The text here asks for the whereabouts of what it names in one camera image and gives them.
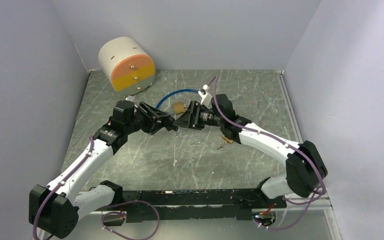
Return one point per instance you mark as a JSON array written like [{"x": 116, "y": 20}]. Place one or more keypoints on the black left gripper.
[{"x": 152, "y": 115}]

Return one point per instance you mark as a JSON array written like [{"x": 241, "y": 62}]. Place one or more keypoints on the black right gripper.
[{"x": 191, "y": 118}]

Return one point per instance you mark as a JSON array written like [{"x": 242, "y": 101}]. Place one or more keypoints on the long shackle brass padlock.
[{"x": 227, "y": 140}]

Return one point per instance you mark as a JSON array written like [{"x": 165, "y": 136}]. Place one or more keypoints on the black padlock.
[{"x": 169, "y": 123}]

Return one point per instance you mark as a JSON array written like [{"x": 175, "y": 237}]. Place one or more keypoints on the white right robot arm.
[{"x": 303, "y": 163}]

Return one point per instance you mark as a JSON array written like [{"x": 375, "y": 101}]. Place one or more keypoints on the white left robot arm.
[{"x": 55, "y": 209}]

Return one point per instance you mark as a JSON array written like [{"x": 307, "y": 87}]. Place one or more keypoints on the beige cylinder drawer box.
[{"x": 127, "y": 66}]

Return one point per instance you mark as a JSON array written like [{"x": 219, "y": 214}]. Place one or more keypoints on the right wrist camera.
[{"x": 205, "y": 95}]

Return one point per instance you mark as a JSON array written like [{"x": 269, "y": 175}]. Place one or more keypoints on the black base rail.
[{"x": 241, "y": 204}]

